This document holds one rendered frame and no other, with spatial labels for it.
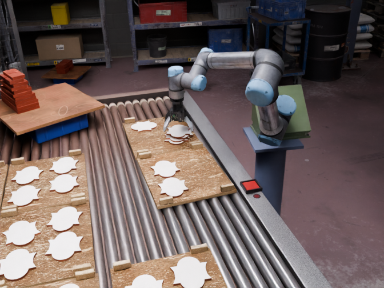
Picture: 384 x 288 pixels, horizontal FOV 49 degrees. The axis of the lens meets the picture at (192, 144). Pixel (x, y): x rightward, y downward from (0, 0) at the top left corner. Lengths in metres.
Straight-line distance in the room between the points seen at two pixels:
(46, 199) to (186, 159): 0.66
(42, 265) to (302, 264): 0.89
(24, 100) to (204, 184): 1.14
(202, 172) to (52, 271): 0.79
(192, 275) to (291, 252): 0.37
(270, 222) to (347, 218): 1.67
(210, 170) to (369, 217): 1.71
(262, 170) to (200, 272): 1.12
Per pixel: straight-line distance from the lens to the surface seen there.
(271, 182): 2.46
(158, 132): 2.30
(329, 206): 3.40
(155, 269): 1.47
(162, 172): 1.92
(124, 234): 1.65
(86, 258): 1.56
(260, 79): 1.73
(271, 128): 2.03
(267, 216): 1.72
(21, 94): 2.46
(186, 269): 1.45
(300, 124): 2.39
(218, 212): 1.72
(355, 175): 3.83
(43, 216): 1.79
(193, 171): 1.94
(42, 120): 2.35
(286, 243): 1.61
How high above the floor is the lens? 1.97
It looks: 29 degrees down
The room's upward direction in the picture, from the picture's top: 2 degrees counter-clockwise
